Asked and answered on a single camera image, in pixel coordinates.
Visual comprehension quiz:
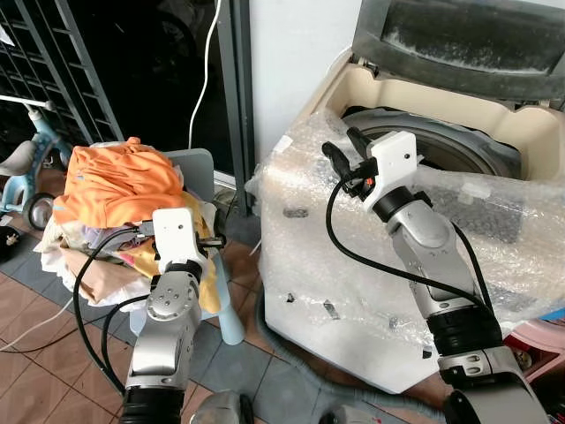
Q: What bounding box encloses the grey left robot leg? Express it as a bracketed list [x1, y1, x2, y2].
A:
[189, 391, 258, 424]

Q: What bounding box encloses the pink plastic basket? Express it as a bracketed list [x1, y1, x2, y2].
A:
[501, 320, 565, 424]

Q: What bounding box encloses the white hanging cable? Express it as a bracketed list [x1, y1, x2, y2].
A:
[187, 0, 223, 151]

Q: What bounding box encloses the white floor cable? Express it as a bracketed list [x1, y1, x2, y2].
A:
[0, 294, 79, 356]

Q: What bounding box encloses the grey washing machine lid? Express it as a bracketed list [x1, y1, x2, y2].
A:
[350, 0, 565, 103]

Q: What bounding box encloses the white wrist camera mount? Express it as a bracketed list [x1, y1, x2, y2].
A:
[365, 131, 418, 198]
[151, 208, 210, 267]

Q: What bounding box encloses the dark metal window grille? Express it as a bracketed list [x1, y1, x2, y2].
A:
[0, 0, 124, 153]

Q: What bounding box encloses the light blue plastic chair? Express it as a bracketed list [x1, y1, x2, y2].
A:
[162, 148, 249, 346]

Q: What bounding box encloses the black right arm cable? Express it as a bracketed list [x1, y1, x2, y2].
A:
[324, 172, 496, 311]

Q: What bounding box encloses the beige garment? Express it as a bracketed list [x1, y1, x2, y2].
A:
[56, 247, 158, 307]

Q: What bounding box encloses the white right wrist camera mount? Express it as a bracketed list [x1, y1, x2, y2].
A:
[365, 131, 418, 198]

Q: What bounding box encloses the light blue child tricycle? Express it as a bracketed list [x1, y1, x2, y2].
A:
[0, 95, 73, 232]

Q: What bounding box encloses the beige top-load washing machine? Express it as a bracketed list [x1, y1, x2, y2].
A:
[256, 53, 565, 396]

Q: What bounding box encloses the dark grey door frame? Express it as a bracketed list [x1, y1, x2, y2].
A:
[216, 0, 258, 215]

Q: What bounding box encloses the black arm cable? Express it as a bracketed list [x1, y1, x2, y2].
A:
[324, 172, 496, 311]
[72, 225, 167, 395]

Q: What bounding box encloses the white lilac garment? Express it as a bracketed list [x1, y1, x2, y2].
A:
[35, 221, 147, 268]

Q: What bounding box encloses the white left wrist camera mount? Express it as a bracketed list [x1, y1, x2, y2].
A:
[151, 208, 210, 267]

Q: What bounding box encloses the orange garment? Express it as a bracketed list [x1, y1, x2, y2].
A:
[52, 136, 189, 232]

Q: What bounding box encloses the clear bubble wrap sheet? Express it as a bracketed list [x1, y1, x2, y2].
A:
[250, 132, 565, 356]

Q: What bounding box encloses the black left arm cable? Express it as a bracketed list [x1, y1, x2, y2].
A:
[72, 225, 167, 395]

